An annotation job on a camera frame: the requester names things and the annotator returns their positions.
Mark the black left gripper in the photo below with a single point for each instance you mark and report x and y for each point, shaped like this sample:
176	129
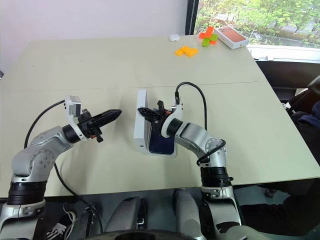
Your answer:
87	126

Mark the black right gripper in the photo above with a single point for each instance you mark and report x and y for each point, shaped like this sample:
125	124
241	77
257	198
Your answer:
160	121

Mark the white phone box lid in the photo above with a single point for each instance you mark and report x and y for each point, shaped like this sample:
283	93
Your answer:
140	132

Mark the dark blue smartphone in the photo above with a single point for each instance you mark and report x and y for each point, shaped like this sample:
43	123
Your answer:
161	145

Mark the white phone box base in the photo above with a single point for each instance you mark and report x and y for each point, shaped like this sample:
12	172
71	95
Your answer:
160	155

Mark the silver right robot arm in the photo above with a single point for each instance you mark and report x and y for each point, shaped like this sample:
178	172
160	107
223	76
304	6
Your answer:
197	137

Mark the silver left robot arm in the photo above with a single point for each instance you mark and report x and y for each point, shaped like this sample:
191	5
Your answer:
37	155

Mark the phone box with orange print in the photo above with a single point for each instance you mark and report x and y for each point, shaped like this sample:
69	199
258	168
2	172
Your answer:
231	37

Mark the yellow toy brick piece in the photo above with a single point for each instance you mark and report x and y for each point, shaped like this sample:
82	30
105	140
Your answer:
186	51

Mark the white earbuds case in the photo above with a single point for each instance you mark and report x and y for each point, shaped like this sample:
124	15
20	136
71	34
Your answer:
174	37

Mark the green toy brick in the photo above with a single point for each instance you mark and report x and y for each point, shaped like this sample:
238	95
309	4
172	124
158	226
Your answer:
208	41

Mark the small orange toy brick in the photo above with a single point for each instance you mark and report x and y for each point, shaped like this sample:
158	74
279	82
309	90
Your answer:
213	42

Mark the grey rounded robot leg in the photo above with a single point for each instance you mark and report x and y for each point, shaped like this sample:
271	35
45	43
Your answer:
125	215
186	210

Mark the black sneaker with white laces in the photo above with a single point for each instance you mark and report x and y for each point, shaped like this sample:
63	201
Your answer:
61	225

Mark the white window sill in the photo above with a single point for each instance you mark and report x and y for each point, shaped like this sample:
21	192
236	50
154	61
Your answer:
285	53

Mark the person in dark clothes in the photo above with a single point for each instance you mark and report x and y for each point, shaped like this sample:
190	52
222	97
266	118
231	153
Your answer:
307	130

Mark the pale chair backrest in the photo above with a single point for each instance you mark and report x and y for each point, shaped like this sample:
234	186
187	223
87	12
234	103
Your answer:
314	84

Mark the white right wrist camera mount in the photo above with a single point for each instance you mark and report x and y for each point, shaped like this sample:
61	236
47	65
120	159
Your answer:
176	112

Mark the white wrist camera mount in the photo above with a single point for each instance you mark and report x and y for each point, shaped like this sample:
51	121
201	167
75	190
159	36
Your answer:
176	112
72	105

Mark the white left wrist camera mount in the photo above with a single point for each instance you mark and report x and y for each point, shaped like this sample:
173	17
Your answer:
72	105

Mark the black metal bracket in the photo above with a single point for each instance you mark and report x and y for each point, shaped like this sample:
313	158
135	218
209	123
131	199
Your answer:
90	216

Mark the black window frame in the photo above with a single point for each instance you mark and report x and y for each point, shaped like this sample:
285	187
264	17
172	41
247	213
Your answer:
192	16

